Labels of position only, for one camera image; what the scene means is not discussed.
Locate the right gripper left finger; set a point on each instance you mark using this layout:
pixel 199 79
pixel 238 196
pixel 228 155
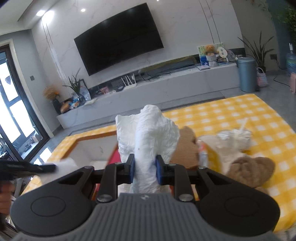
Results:
pixel 114 175

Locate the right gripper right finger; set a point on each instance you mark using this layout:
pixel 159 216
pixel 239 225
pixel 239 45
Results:
pixel 174 175

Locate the bear-shaped brown sponge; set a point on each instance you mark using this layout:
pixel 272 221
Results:
pixel 187 151

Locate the snack packet orange foil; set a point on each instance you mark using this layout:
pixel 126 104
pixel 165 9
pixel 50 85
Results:
pixel 208 153

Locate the white tissue cloth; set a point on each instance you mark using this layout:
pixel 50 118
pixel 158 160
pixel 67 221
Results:
pixel 146 135

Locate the clear bag with white items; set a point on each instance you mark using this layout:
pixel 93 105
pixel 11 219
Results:
pixel 235 140

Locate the brown plush knot toy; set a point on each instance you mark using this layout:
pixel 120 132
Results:
pixel 253 172

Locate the person's left hand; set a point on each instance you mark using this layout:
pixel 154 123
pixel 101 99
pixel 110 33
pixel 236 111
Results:
pixel 5 197

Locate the red box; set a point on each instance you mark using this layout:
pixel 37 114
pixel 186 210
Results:
pixel 115 157

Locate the orange storage box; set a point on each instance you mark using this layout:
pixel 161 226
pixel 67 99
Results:
pixel 91 148

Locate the small pink box on console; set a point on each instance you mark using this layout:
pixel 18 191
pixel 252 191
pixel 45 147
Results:
pixel 104 90

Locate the brown bread-shaped ornament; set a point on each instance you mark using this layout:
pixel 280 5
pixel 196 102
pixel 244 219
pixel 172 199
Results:
pixel 65 107

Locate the white marble tv console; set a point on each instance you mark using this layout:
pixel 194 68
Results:
pixel 171 87

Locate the dark vase dried flowers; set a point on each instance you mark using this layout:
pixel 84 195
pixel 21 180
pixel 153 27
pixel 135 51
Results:
pixel 51 94

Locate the yellow checkered tablecloth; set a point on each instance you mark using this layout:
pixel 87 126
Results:
pixel 272 138

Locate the white wifi router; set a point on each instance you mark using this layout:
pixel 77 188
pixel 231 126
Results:
pixel 129 81

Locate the green plant in glass vase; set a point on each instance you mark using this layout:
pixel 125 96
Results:
pixel 75 85

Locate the green poster card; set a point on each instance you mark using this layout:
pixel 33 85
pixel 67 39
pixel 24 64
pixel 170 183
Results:
pixel 203 57

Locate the pink woven basket bag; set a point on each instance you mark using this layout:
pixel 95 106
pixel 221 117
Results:
pixel 261 78

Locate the teddy bear on console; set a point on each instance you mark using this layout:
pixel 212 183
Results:
pixel 209 50

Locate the blue-grey trash bin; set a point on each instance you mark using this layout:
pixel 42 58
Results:
pixel 247 74

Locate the tall snake plant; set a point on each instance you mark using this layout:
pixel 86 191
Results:
pixel 258 50

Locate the pink space heater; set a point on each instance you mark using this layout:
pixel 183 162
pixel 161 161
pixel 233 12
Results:
pixel 293 83

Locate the water bottle with pump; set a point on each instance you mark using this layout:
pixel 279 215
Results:
pixel 291 60

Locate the bushy plant on cabinet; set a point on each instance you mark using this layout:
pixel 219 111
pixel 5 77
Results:
pixel 287 16

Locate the wall-mounted black television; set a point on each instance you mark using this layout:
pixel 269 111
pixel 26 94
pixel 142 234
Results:
pixel 126 35

